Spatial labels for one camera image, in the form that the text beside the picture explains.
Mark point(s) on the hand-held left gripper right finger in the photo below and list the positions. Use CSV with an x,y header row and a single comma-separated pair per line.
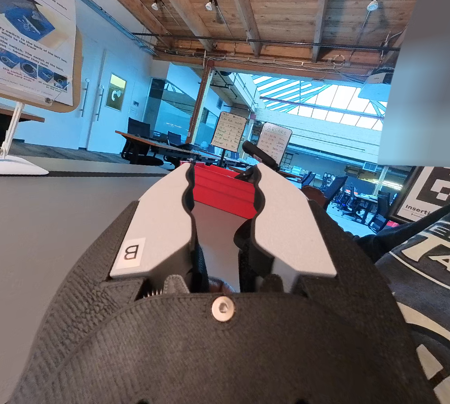
x,y
291,228

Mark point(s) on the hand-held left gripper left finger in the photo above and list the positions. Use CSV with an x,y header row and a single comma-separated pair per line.
x,y
154,228

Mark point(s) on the red plastic bin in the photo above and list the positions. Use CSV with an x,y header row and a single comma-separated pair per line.
x,y
225,193

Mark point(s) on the black ethernet adapter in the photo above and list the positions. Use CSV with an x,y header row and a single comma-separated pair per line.
x,y
262,156

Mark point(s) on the row of distant office chairs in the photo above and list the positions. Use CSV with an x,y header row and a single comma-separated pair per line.
x,y
334,188

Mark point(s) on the handwritten breaks whiteboard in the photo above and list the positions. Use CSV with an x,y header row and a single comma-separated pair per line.
x,y
276,140

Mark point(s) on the wooden office desk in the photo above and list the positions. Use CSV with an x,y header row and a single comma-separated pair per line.
x,y
140,139

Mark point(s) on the black office chair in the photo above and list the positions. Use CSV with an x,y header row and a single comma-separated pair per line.
x,y
174,137
139,128

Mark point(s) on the handwritten list whiteboard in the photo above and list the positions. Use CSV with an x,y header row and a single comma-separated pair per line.
x,y
228,129

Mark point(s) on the person's dark printed shirt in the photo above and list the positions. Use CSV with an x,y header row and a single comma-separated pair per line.
x,y
422,270

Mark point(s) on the yellow phone sign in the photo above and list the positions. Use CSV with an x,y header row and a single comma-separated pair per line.
x,y
116,93

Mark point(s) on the framed marker tag board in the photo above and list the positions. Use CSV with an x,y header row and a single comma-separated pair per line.
x,y
436,193

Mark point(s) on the white ceiling projector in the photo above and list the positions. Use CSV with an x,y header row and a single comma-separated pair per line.
x,y
374,86

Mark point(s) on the white track spotlight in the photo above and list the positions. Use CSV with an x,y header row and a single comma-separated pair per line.
x,y
372,5
155,6
210,6

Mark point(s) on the instruction board with white stand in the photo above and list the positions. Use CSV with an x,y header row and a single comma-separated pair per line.
x,y
35,24

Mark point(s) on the wooden support post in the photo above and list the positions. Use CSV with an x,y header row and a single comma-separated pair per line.
x,y
202,105

